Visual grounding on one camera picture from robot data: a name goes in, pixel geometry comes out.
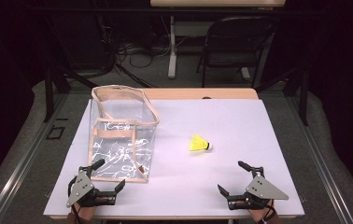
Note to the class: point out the person's left hand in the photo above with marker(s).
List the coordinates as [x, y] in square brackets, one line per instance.
[87, 211]

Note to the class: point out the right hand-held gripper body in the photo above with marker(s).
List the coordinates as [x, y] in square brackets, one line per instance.
[263, 188]

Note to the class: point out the black metal stand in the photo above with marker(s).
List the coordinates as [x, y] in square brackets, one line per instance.
[303, 96]
[48, 90]

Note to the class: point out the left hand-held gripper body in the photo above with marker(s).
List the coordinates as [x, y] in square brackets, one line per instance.
[81, 186]

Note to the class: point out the aluminium floor rail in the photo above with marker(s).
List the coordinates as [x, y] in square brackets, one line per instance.
[321, 161]
[25, 155]

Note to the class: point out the yellow shuttlecock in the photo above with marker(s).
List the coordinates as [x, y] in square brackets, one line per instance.
[198, 143]

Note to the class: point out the black folding chair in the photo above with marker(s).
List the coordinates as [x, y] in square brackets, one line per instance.
[233, 46]

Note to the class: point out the person's right hand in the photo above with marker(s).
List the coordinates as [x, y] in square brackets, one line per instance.
[258, 213]

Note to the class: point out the white table mat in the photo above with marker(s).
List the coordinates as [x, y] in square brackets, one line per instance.
[227, 124]

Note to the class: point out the clear bag with beige trim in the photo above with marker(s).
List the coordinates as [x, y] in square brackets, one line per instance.
[120, 146]

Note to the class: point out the white desk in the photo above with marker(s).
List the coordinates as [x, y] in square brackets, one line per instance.
[173, 46]

